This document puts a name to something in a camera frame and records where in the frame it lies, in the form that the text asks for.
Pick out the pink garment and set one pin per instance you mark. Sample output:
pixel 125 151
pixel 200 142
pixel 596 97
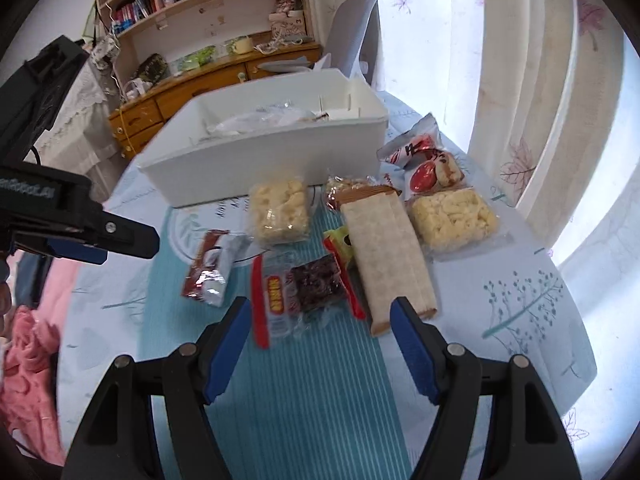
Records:
pixel 30 360

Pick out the dark patterned pouch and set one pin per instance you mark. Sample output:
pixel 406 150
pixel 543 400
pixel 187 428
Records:
pixel 152 67

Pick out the white printed storage box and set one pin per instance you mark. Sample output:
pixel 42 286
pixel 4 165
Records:
pixel 287 22

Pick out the wooden desk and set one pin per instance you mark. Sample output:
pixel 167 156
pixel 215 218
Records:
pixel 200 85

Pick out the yellow mug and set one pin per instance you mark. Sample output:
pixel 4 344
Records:
pixel 240 46

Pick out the red edged dark cake packet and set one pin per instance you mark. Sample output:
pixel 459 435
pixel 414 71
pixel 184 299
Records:
pixel 310 285

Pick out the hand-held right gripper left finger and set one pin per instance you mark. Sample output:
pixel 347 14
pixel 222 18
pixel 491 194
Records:
pixel 230 350

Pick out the green red snack packet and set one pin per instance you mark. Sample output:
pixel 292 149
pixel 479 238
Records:
pixel 340 240

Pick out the white bag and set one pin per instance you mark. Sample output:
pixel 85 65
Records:
pixel 325 62

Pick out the clear peanut candy packet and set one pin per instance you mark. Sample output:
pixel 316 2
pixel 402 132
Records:
pixel 350 191

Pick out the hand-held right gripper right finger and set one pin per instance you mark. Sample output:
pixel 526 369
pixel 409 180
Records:
pixel 417 355

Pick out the white plastic bin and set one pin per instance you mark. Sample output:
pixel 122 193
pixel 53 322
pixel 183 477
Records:
pixel 280 160

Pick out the white leaf print curtain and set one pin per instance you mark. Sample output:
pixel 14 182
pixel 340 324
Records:
pixel 525 85

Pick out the white power strip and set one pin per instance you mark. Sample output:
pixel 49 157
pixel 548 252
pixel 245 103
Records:
pixel 106 46

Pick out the long beige wafer packet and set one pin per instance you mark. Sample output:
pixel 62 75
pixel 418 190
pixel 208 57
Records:
pixel 385 260

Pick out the green tissue pack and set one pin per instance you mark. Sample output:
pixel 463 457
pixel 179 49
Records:
pixel 192 57

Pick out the grey white chair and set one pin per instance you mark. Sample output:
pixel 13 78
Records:
pixel 357 25

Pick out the printed folding table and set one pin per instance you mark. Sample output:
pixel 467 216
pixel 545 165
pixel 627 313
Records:
pixel 500 310

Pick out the red white snack packet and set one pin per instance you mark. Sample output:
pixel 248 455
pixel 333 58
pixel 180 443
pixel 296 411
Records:
pixel 425 170

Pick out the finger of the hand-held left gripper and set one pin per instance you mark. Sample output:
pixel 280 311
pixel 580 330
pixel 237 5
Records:
pixel 130 237
pixel 75 252

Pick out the puffed rice cake packet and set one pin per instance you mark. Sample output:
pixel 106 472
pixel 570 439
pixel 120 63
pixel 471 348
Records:
pixel 277 210
pixel 452 220

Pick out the brown silver snack packet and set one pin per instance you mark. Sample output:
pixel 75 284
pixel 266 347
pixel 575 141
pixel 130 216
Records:
pixel 207 270

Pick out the navy cloth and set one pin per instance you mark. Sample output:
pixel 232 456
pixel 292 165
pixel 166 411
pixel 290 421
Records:
pixel 30 280

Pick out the lace covered cabinet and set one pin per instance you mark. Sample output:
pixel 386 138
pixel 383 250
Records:
pixel 85 105

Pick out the wooden bookshelf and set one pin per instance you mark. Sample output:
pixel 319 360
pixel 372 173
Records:
pixel 225 15

